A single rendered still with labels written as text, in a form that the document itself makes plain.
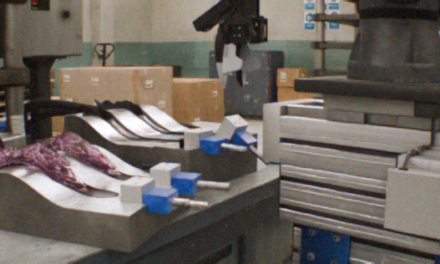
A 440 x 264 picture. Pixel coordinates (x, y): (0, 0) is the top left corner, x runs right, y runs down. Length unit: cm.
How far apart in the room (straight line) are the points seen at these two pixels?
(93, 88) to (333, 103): 478
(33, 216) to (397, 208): 52
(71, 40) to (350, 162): 134
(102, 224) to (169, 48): 944
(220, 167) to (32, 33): 94
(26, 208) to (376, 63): 55
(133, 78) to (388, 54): 444
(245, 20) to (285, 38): 748
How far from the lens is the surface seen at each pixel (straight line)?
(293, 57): 845
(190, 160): 98
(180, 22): 992
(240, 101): 841
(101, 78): 533
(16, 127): 159
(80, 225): 75
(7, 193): 82
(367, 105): 71
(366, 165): 72
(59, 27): 185
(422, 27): 71
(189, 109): 581
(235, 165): 111
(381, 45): 70
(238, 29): 107
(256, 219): 119
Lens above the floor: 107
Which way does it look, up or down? 9 degrees down
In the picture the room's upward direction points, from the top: straight up
